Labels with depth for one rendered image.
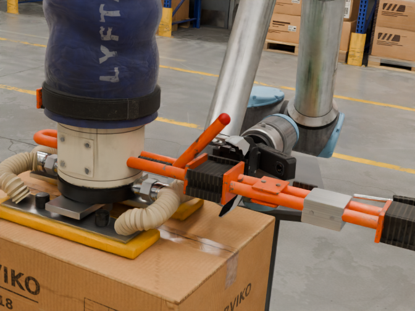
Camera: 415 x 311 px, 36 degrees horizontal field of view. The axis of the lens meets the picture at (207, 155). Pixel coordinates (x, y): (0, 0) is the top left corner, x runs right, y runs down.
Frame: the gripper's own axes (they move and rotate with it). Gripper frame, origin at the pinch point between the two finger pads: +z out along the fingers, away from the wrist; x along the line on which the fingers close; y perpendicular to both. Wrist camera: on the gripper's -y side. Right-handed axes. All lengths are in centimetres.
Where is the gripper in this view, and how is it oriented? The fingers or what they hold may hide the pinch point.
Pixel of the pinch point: (226, 181)
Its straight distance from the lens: 117.9
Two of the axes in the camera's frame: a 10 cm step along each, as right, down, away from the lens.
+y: -9.0, -2.1, 3.8
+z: -4.3, 2.7, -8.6
